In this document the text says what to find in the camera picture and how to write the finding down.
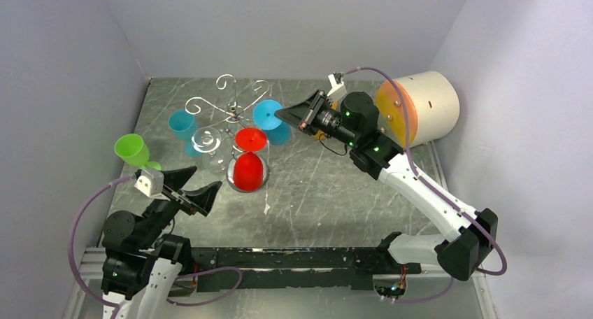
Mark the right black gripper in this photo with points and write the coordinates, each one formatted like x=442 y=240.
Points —
x=304 y=114

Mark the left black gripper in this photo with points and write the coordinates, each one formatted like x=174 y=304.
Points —
x=199 y=199

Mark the blue plastic wine glass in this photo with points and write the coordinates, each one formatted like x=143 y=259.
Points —
x=277 y=132
x=184 y=125

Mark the clear wine glass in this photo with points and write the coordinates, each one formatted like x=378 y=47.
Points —
x=213 y=148

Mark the red plastic wine glass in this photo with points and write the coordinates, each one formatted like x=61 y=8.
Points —
x=249 y=169

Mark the green plastic wine glass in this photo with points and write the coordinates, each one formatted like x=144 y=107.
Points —
x=131 y=148

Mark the orange plastic wine glass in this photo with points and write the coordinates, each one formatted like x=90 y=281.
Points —
x=320 y=136

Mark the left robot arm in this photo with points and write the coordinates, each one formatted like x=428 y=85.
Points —
x=141 y=261

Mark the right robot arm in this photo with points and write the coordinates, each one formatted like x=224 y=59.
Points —
x=466 y=236

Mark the cream cylinder with orange face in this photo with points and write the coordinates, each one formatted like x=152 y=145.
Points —
x=431 y=110

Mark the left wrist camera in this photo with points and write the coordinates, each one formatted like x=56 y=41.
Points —
x=150 y=182

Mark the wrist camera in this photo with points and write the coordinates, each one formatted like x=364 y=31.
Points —
x=150 y=182
x=338 y=90

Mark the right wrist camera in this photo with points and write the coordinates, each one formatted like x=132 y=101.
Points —
x=338 y=90

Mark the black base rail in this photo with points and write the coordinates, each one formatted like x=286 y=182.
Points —
x=278 y=268

